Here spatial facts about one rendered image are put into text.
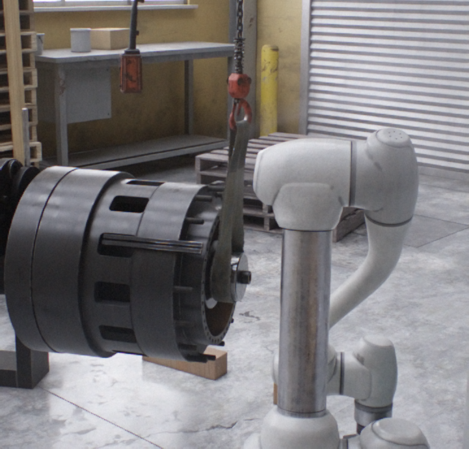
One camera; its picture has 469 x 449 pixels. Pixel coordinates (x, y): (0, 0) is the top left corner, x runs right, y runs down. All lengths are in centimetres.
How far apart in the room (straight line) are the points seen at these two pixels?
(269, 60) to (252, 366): 508
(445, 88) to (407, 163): 636
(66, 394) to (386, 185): 240
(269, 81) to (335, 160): 708
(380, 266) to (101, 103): 565
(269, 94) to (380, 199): 708
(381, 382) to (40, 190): 111
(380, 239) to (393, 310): 302
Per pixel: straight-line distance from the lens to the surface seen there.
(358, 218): 642
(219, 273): 257
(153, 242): 244
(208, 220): 252
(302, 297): 181
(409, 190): 181
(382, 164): 177
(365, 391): 215
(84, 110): 732
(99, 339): 262
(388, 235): 187
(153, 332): 251
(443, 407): 390
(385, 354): 213
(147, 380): 401
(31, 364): 395
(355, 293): 198
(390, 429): 189
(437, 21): 815
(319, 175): 176
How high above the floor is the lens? 168
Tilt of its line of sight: 14 degrees down
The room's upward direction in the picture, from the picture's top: 1 degrees clockwise
